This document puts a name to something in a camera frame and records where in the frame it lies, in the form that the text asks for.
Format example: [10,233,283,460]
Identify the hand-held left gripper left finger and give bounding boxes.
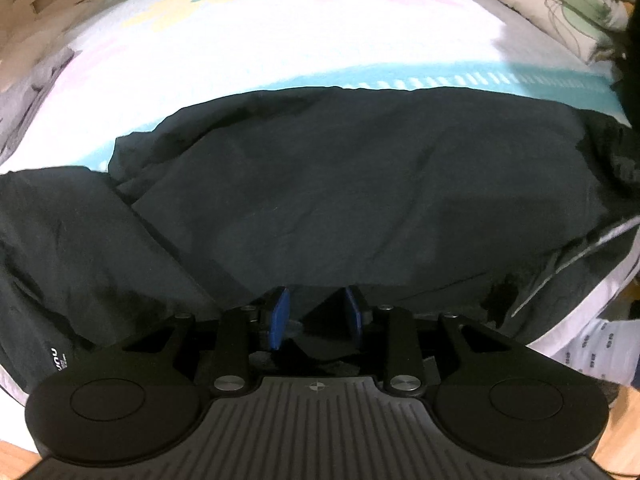
[121,285,292,395]

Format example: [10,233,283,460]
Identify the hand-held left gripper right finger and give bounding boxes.
[343,284,518,395]

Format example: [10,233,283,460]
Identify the white printed bedsheet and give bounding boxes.
[525,317,640,388]

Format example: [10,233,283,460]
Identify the pastel printed blanket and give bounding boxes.
[0,0,640,401]

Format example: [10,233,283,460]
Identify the grey cloth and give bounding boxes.
[0,47,81,161]

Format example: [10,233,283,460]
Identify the black pants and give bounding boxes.
[0,85,640,397]

